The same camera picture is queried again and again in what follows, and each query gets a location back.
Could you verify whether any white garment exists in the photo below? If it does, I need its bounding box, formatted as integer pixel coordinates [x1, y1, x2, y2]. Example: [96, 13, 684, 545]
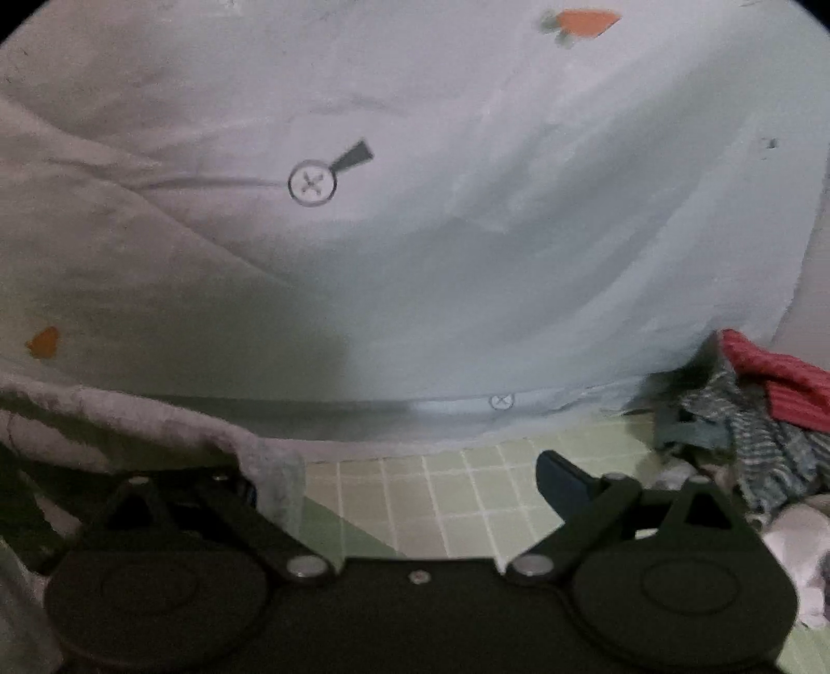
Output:
[761, 503, 828, 629]

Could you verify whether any red knitted garment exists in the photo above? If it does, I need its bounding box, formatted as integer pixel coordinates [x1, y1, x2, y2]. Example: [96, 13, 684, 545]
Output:
[717, 329, 828, 434]

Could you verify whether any light blue carrot-print sheet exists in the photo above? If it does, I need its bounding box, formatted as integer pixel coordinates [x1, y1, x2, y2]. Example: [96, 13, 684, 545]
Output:
[2, 2, 828, 424]

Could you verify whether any green grid-pattern mat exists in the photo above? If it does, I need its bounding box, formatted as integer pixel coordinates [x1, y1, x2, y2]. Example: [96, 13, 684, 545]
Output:
[297, 410, 830, 674]

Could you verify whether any grey zip hoodie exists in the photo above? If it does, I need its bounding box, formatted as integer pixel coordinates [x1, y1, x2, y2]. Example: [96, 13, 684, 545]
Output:
[2, 373, 305, 533]

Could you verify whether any blue plaid shirt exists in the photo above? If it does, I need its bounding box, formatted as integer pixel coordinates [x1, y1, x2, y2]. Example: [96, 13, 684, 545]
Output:
[654, 358, 828, 524]

